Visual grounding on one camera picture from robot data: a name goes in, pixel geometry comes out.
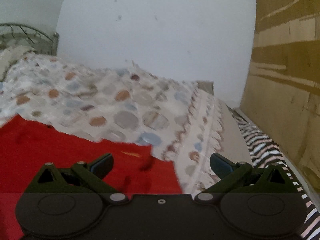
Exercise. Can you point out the red long-sleeve top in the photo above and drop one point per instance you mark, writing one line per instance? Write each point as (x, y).
(62, 150)

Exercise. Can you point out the grey blanket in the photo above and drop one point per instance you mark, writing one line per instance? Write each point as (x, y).
(235, 135)

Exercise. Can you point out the plywood panel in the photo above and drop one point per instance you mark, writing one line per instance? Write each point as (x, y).
(282, 80)

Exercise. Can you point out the patterned pillow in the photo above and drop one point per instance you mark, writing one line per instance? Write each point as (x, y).
(12, 55)

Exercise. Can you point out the patterned duvet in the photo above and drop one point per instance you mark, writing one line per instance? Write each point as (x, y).
(112, 100)

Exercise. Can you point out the striped bed sheet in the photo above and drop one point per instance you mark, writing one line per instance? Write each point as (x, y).
(262, 142)

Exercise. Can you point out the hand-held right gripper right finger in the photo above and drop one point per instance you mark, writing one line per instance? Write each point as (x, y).
(220, 166)

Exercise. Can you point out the metal headboard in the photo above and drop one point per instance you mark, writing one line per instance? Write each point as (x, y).
(55, 42)

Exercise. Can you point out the beige pillow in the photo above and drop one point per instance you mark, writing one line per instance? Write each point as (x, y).
(206, 86)

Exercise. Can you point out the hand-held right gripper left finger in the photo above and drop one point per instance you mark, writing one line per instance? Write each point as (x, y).
(103, 165)

